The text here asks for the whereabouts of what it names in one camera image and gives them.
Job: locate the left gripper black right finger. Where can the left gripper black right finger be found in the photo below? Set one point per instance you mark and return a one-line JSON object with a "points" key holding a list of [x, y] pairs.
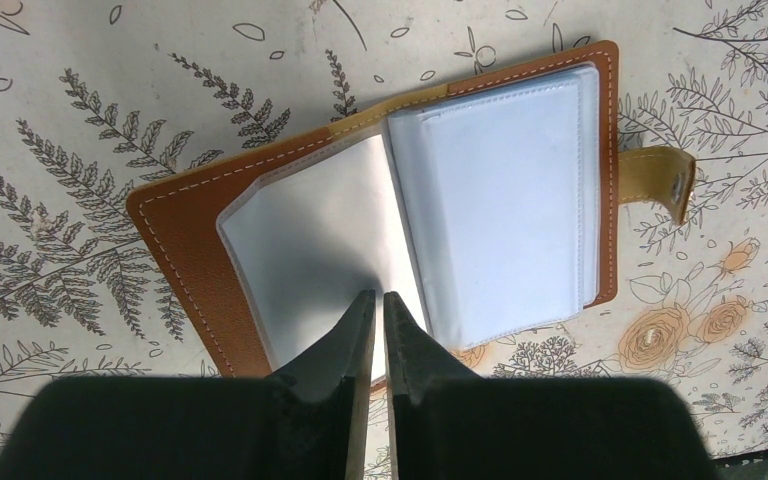
{"points": [[448, 422]]}

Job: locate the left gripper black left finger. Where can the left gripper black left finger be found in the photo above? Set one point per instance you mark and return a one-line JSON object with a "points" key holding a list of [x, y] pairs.
{"points": [[306, 420]]}

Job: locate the brown leather card holder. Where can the brown leather card holder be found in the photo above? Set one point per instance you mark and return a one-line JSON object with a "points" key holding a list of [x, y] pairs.
{"points": [[490, 205]]}

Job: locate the floral table mat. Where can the floral table mat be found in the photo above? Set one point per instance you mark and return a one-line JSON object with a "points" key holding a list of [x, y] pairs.
{"points": [[100, 97]]}

